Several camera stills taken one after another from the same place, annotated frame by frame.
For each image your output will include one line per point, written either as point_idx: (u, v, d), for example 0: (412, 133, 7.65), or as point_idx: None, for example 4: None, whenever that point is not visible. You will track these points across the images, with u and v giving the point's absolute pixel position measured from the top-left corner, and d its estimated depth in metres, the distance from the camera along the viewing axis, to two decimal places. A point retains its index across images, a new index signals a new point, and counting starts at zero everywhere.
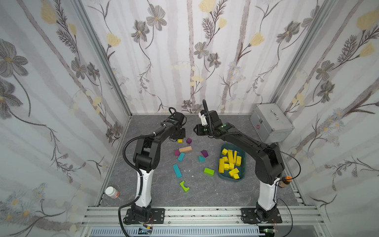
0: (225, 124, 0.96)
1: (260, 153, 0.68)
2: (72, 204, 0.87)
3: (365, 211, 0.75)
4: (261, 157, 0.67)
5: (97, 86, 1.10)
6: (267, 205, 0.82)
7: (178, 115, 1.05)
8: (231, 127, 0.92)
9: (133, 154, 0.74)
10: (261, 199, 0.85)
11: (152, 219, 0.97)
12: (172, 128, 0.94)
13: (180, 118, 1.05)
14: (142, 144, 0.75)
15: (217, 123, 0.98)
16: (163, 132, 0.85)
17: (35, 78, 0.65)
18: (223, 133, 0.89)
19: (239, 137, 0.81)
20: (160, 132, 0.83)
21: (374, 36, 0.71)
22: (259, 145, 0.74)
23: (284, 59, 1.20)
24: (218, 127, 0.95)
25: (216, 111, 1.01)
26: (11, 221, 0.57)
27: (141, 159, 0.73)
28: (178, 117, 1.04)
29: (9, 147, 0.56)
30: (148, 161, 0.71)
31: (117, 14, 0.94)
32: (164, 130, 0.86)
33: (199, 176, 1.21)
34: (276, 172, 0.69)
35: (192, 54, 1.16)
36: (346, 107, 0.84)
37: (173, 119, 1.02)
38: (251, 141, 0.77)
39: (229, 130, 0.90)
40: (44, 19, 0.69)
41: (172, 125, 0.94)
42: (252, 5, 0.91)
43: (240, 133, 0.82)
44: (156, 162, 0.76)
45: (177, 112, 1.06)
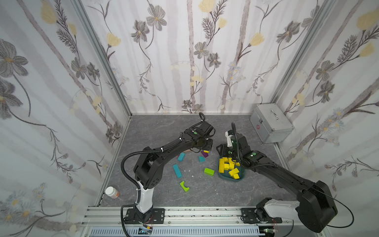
0: (254, 151, 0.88)
1: (304, 192, 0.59)
2: (72, 204, 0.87)
3: (365, 211, 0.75)
4: (307, 198, 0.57)
5: (97, 86, 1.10)
6: (271, 213, 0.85)
7: (205, 127, 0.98)
8: (262, 157, 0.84)
9: (134, 165, 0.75)
10: (270, 206, 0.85)
11: (152, 219, 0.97)
12: (191, 142, 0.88)
13: (203, 133, 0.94)
14: (146, 158, 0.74)
15: (246, 150, 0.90)
16: (174, 148, 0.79)
17: (35, 78, 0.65)
18: (253, 163, 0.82)
19: (275, 170, 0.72)
20: (169, 148, 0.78)
21: (374, 36, 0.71)
22: (301, 182, 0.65)
23: (284, 59, 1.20)
24: (247, 155, 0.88)
25: (245, 137, 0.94)
26: (11, 221, 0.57)
27: (141, 172, 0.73)
28: (203, 129, 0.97)
29: (9, 147, 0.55)
30: (146, 178, 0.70)
31: (117, 14, 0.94)
32: (177, 145, 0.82)
33: (199, 176, 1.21)
34: (327, 217, 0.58)
35: (192, 54, 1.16)
36: (346, 107, 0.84)
37: (195, 132, 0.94)
38: (291, 177, 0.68)
39: (259, 160, 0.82)
40: (44, 19, 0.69)
41: (191, 140, 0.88)
42: (252, 5, 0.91)
43: (275, 166, 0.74)
44: (157, 180, 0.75)
45: (204, 124, 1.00)
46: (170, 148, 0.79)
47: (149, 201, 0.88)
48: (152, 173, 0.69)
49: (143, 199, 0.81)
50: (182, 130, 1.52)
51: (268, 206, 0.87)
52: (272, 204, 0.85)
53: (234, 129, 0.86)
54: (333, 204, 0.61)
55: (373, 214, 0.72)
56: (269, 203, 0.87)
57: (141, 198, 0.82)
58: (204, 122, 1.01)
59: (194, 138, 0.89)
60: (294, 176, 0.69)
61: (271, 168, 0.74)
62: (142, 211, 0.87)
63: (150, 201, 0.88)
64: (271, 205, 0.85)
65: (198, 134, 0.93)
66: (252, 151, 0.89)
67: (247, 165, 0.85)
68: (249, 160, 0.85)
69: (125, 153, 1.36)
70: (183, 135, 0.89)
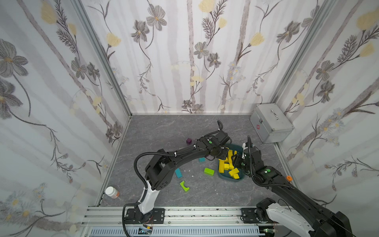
0: (268, 168, 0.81)
1: (322, 224, 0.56)
2: (72, 204, 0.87)
3: (365, 211, 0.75)
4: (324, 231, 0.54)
5: (97, 86, 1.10)
6: (272, 217, 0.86)
7: (221, 137, 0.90)
8: (278, 176, 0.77)
9: (146, 165, 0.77)
10: (275, 212, 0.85)
11: (152, 219, 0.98)
12: (205, 152, 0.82)
13: (218, 143, 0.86)
14: (159, 160, 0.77)
15: (258, 166, 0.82)
16: (187, 155, 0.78)
17: (35, 78, 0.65)
18: (266, 180, 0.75)
19: (291, 192, 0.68)
20: (182, 154, 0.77)
21: (374, 36, 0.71)
22: (320, 211, 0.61)
23: (284, 59, 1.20)
24: (260, 171, 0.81)
25: (259, 151, 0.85)
26: (11, 221, 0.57)
27: (152, 173, 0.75)
28: (218, 138, 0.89)
29: (9, 147, 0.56)
30: (155, 180, 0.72)
31: (117, 14, 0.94)
32: (191, 152, 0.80)
33: (199, 176, 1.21)
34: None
35: (192, 54, 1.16)
36: (346, 107, 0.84)
37: (210, 140, 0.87)
38: (307, 203, 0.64)
39: (274, 177, 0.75)
40: (44, 19, 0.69)
41: (205, 149, 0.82)
42: (252, 5, 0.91)
43: (291, 187, 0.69)
44: (165, 183, 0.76)
45: (220, 133, 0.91)
46: (184, 154, 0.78)
47: (151, 204, 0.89)
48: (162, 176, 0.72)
49: (148, 199, 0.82)
50: (182, 130, 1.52)
51: (271, 212, 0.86)
52: (279, 213, 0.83)
53: (248, 141, 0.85)
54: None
55: (373, 214, 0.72)
56: (273, 210, 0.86)
57: (145, 197, 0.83)
58: (220, 131, 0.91)
59: (208, 147, 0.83)
60: (312, 202, 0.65)
61: (287, 190, 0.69)
62: (143, 211, 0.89)
63: (152, 203, 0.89)
64: (276, 213, 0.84)
65: (213, 143, 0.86)
66: (266, 167, 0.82)
67: (260, 181, 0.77)
68: (263, 176, 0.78)
69: (125, 153, 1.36)
70: (198, 142, 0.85)
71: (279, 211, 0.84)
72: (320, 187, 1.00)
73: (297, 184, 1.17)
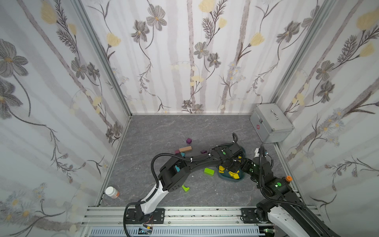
0: (278, 180, 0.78)
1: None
2: (72, 204, 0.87)
3: (365, 211, 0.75)
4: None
5: (97, 86, 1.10)
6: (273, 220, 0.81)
7: (235, 149, 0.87)
8: (289, 191, 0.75)
9: (163, 166, 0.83)
10: (279, 218, 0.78)
11: (152, 219, 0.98)
12: (218, 162, 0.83)
13: (232, 156, 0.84)
14: (174, 163, 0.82)
15: (267, 177, 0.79)
16: (203, 163, 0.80)
17: (35, 78, 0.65)
18: (276, 194, 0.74)
19: (303, 213, 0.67)
20: (198, 161, 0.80)
21: (374, 36, 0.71)
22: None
23: (284, 59, 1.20)
24: (269, 182, 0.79)
25: (269, 164, 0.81)
26: (11, 221, 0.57)
27: (166, 174, 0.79)
28: (232, 150, 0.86)
29: (9, 146, 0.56)
30: (169, 181, 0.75)
31: (117, 14, 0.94)
32: (205, 161, 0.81)
33: (199, 176, 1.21)
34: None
35: (192, 54, 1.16)
36: (346, 107, 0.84)
37: (224, 151, 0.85)
38: (319, 226, 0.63)
39: (285, 194, 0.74)
40: (44, 19, 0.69)
41: (218, 160, 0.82)
42: (252, 5, 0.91)
43: (304, 207, 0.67)
44: (177, 186, 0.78)
45: (234, 145, 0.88)
46: (199, 161, 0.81)
47: (154, 206, 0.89)
48: (175, 178, 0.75)
49: (154, 199, 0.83)
50: (182, 130, 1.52)
51: (274, 217, 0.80)
52: (281, 219, 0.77)
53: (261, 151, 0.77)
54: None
55: (373, 214, 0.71)
56: (278, 216, 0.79)
57: (152, 197, 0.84)
58: (236, 143, 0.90)
59: (222, 159, 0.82)
60: (324, 226, 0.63)
61: (298, 209, 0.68)
62: (143, 210, 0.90)
63: (155, 204, 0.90)
64: (279, 219, 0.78)
65: (227, 155, 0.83)
66: (276, 179, 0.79)
67: (270, 194, 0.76)
68: (272, 189, 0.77)
69: (125, 153, 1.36)
70: (212, 151, 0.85)
71: (284, 218, 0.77)
72: (320, 187, 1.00)
73: (297, 184, 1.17)
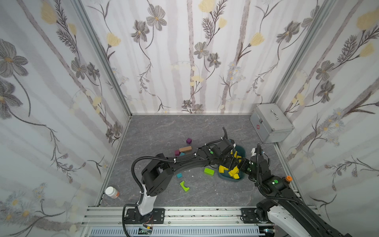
0: (275, 178, 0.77)
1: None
2: (72, 204, 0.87)
3: (365, 211, 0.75)
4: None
5: (97, 86, 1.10)
6: (274, 220, 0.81)
7: (223, 146, 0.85)
8: (286, 188, 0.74)
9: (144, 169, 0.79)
10: (279, 217, 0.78)
11: (152, 219, 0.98)
12: (205, 162, 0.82)
13: (220, 153, 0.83)
14: (157, 164, 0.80)
15: (265, 176, 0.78)
16: (186, 163, 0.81)
17: (35, 78, 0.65)
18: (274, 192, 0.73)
19: (300, 208, 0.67)
20: (181, 162, 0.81)
21: (374, 36, 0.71)
22: (329, 233, 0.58)
23: (283, 59, 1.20)
24: (267, 180, 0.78)
25: (268, 162, 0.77)
26: (11, 221, 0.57)
27: (147, 177, 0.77)
28: (221, 147, 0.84)
29: (9, 146, 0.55)
30: (151, 185, 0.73)
31: (117, 14, 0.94)
32: (191, 161, 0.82)
33: (199, 176, 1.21)
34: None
35: (192, 54, 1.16)
36: (346, 107, 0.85)
37: (211, 150, 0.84)
38: (316, 222, 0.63)
39: (281, 190, 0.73)
40: (44, 19, 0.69)
41: (206, 159, 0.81)
42: (252, 5, 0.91)
43: (300, 203, 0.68)
44: (161, 189, 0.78)
45: (222, 142, 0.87)
46: (183, 162, 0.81)
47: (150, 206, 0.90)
48: (158, 181, 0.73)
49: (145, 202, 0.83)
50: (182, 130, 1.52)
51: (275, 216, 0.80)
52: (281, 218, 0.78)
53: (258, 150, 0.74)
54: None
55: (373, 213, 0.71)
56: (279, 215, 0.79)
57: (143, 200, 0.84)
58: (224, 139, 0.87)
59: (208, 158, 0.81)
60: (321, 221, 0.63)
61: (295, 205, 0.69)
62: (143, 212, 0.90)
63: (150, 205, 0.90)
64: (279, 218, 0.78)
65: (214, 154, 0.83)
66: (273, 177, 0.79)
67: (267, 191, 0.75)
68: (269, 186, 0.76)
69: (125, 153, 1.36)
70: (198, 150, 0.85)
71: (284, 217, 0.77)
72: (320, 187, 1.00)
73: (297, 184, 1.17)
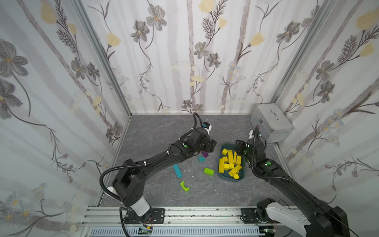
0: (269, 161, 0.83)
1: (320, 217, 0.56)
2: (72, 204, 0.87)
3: (365, 211, 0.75)
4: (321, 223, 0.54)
5: (97, 86, 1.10)
6: (271, 215, 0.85)
7: (195, 137, 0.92)
8: (278, 169, 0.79)
9: (114, 178, 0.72)
10: (274, 209, 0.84)
11: (152, 219, 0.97)
12: (180, 157, 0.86)
13: (194, 146, 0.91)
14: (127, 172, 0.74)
15: (260, 158, 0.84)
16: (160, 163, 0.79)
17: (35, 78, 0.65)
18: (266, 173, 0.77)
19: (291, 185, 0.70)
20: (153, 163, 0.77)
21: (374, 36, 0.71)
22: (318, 205, 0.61)
23: (283, 59, 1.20)
24: (261, 163, 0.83)
25: (264, 145, 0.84)
26: (11, 221, 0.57)
27: (120, 187, 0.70)
28: (194, 139, 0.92)
29: (10, 147, 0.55)
30: (124, 195, 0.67)
31: (117, 14, 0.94)
32: (164, 160, 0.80)
33: (199, 176, 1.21)
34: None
35: (192, 54, 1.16)
36: (346, 107, 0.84)
37: (184, 145, 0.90)
38: (306, 196, 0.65)
39: (274, 171, 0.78)
40: (44, 19, 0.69)
41: (180, 154, 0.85)
42: (252, 5, 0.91)
43: (291, 180, 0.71)
44: (136, 197, 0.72)
45: (194, 133, 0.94)
46: (155, 163, 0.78)
47: (146, 206, 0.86)
48: (130, 190, 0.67)
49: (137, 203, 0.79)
50: (182, 130, 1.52)
51: (271, 212, 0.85)
52: (276, 210, 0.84)
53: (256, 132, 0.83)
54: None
55: (373, 213, 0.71)
56: (273, 210, 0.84)
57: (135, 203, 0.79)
58: (194, 130, 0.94)
59: (183, 152, 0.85)
60: (311, 196, 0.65)
61: (286, 182, 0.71)
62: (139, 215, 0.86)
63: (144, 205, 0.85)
64: (275, 210, 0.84)
65: (188, 147, 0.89)
66: (268, 160, 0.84)
67: (260, 173, 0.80)
68: (262, 169, 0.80)
69: (125, 153, 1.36)
70: (171, 147, 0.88)
71: (277, 211, 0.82)
72: (320, 187, 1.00)
73: None
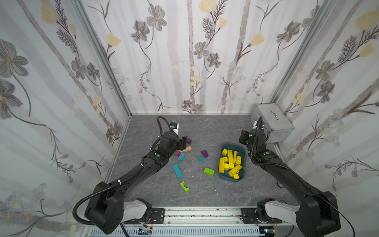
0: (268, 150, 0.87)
1: (309, 198, 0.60)
2: (72, 204, 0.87)
3: (365, 211, 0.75)
4: (310, 203, 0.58)
5: (97, 86, 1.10)
6: (270, 212, 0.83)
7: (164, 143, 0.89)
8: (275, 157, 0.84)
9: (86, 207, 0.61)
10: (271, 205, 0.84)
11: (152, 219, 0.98)
12: (156, 167, 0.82)
13: (165, 152, 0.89)
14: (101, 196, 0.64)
15: (260, 147, 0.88)
16: (135, 177, 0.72)
17: (35, 78, 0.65)
18: (263, 161, 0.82)
19: (284, 171, 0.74)
20: (129, 179, 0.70)
21: (374, 36, 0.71)
22: (308, 188, 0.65)
23: (283, 59, 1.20)
24: (261, 152, 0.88)
25: (265, 136, 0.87)
26: (11, 221, 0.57)
27: (95, 216, 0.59)
28: (164, 146, 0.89)
29: (10, 147, 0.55)
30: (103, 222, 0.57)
31: (117, 13, 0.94)
32: (140, 174, 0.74)
33: (199, 176, 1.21)
34: (326, 228, 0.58)
35: (192, 54, 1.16)
36: (346, 107, 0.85)
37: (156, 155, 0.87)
38: (298, 181, 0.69)
39: (271, 159, 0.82)
40: (44, 19, 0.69)
41: (154, 164, 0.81)
42: (252, 5, 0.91)
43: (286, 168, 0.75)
44: (117, 219, 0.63)
45: (163, 139, 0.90)
46: (131, 178, 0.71)
47: (141, 208, 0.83)
48: (109, 213, 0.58)
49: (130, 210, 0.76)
50: (182, 130, 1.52)
51: (269, 209, 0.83)
52: (273, 205, 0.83)
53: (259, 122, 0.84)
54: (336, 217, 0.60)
55: (373, 213, 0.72)
56: (270, 205, 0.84)
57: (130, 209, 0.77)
58: (162, 137, 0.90)
59: (158, 162, 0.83)
60: (303, 181, 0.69)
61: (281, 169, 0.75)
62: (137, 217, 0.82)
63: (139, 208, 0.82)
64: (271, 205, 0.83)
65: (162, 155, 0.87)
66: (267, 149, 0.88)
67: (258, 160, 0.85)
68: (261, 157, 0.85)
69: (125, 153, 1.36)
70: (144, 160, 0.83)
71: (274, 205, 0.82)
72: (320, 187, 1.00)
73: None
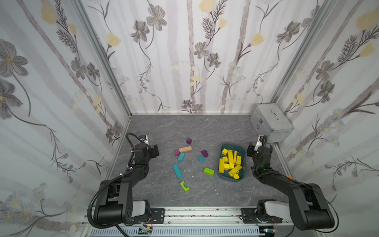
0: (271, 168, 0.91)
1: (294, 185, 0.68)
2: (72, 204, 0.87)
3: (365, 211, 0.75)
4: (294, 191, 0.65)
5: (97, 86, 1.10)
6: (269, 210, 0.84)
7: (139, 154, 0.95)
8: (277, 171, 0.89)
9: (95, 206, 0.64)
10: (270, 203, 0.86)
11: (152, 219, 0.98)
12: (142, 174, 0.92)
13: (143, 161, 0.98)
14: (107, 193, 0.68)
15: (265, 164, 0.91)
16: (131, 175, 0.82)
17: (35, 78, 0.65)
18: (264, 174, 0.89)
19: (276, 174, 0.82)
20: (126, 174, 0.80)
21: (374, 36, 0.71)
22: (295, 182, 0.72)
23: (283, 59, 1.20)
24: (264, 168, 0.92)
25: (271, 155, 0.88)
26: (11, 221, 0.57)
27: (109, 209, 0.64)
28: (141, 155, 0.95)
29: (10, 146, 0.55)
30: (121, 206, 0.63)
31: (117, 14, 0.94)
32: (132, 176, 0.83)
33: (199, 176, 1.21)
34: (318, 219, 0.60)
35: (192, 54, 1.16)
36: (346, 107, 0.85)
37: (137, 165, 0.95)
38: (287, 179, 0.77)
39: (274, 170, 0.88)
40: (44, 19, 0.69)
41: (140, 172, 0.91)
42: (252, 5, 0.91)
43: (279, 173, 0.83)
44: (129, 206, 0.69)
45: (136, 151, 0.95)
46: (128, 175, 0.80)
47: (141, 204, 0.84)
48: (124, 197, 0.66)
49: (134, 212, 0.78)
50: (182, 130, 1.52)
51: (268, 208, 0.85)
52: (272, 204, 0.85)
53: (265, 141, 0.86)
54: (327, 208, 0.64)
55: (373, 213, 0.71)
56: (270, 203, 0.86)
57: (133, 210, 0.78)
58: (135, 151, 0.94)
59: (142, 170, 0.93)
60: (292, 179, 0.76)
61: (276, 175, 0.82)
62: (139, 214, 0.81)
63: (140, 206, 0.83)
64: (270, 203, 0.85)
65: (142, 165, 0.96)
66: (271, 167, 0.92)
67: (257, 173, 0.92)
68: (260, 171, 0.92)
69: (125, 153, 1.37)
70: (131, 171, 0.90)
71: (273, 202, 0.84)
72: (320, 187, 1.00)
73: None
